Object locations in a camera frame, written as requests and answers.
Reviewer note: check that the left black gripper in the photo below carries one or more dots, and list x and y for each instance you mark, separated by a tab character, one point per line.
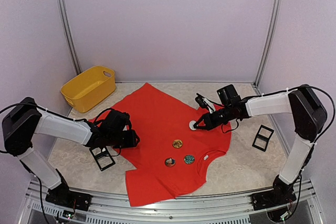
132	141

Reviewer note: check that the right aluminium frame post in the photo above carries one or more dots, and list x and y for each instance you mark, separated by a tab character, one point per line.
268	42

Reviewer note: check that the aluminium frame post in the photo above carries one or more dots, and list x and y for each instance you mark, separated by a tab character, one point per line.
68	36
268	42

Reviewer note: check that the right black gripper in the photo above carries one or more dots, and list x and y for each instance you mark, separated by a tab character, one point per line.
210	124

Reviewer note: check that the green blue round brooch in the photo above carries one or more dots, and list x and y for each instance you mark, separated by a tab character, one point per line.
189	159

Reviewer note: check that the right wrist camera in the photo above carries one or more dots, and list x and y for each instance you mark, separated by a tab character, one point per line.
205	103

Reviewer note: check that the front aluminium rail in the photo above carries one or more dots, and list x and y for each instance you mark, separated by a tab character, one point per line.
115	208

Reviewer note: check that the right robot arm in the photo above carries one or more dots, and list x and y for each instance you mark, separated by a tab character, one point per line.
308	121

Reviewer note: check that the yellow plastic basket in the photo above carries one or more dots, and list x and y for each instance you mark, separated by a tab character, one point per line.
89	88

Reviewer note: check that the black brooch box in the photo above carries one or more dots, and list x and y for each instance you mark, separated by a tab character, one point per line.
102	157
264	134

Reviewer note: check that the left aluminium frame post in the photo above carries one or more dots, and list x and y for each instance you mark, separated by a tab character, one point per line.
68	36

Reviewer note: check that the orange blue round brooch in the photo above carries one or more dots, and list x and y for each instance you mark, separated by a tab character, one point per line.
170	162

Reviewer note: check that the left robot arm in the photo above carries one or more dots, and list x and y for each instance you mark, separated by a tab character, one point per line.
26	119

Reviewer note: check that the red t-shirt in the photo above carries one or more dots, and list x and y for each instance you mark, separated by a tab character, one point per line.
158	120

